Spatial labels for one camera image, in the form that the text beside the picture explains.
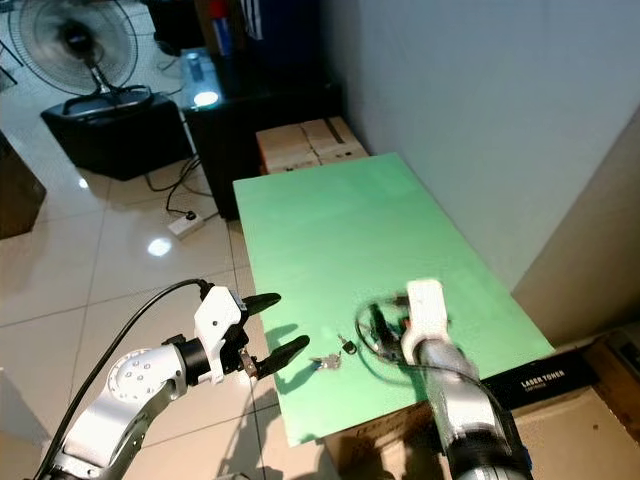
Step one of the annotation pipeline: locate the key bunch with ring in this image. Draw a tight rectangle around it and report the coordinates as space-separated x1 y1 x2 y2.
310 337 359 374

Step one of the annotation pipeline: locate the green table board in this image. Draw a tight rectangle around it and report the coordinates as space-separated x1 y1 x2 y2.
232 152 557 449

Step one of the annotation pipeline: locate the white power strip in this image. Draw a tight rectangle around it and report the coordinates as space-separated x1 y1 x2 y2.
167 211 204 239

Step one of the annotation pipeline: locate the cardboard box with tape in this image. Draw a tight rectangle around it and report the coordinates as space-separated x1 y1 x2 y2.
322 412 443 480

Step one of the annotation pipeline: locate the light cardboard box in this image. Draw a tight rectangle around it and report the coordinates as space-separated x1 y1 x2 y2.
255 124 323 177
302 116 372 167

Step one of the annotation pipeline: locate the black laser toner box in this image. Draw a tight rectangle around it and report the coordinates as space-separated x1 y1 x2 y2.
480 343 602 412

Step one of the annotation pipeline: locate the black cabinet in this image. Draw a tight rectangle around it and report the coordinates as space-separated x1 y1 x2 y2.
181 72 347 222

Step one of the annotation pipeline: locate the black speaker box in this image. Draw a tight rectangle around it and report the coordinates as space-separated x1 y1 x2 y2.
40 92 194 182

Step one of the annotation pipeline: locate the large plain cardboard box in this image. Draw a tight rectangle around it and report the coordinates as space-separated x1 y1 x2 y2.
508 388 640 480

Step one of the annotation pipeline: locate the dark blue cloth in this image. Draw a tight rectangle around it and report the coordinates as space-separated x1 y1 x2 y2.
245 0 323 71

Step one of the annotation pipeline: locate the black standing fan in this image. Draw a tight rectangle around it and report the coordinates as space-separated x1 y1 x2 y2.
23 0 156 119

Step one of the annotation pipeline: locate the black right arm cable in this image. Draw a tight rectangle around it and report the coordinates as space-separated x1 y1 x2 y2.
352 312 491 386

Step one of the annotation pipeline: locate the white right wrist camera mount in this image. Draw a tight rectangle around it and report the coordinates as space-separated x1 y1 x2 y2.
400 279 450 365

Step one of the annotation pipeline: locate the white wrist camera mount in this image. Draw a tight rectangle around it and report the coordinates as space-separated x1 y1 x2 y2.
400 279 450 365
191 285 250 387

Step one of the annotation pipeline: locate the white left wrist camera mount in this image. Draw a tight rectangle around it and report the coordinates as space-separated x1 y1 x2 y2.
191 285 250 387

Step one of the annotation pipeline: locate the black floor cable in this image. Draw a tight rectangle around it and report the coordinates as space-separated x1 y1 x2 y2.
146 150 217 215

